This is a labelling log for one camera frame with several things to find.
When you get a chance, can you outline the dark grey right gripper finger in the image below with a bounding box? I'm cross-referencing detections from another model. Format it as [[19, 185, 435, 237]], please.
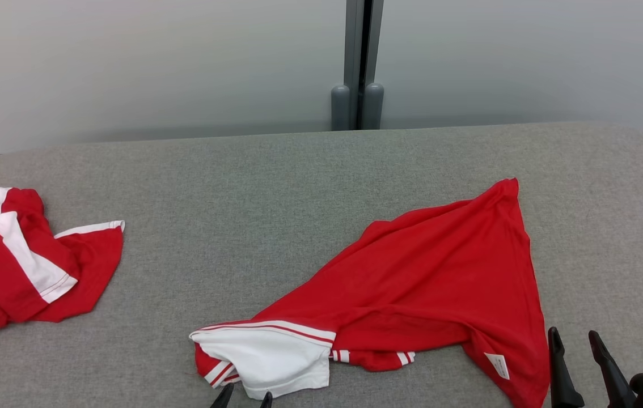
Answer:
[[588, 330, 637, 408], [547, 326, 585, 408]]

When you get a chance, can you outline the red shirt with white collar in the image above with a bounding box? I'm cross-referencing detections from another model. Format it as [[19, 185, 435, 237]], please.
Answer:
[[189, 177, 551, 408]]

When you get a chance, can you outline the grey cylindrical post foot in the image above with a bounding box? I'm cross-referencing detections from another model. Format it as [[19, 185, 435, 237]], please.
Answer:
[[362, 83, 384, 130], [331, 84, 351, 131]]

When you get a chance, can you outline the grey partition post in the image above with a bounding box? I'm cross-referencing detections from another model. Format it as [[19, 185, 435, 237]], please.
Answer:
[[344, 0, 384, 131]]

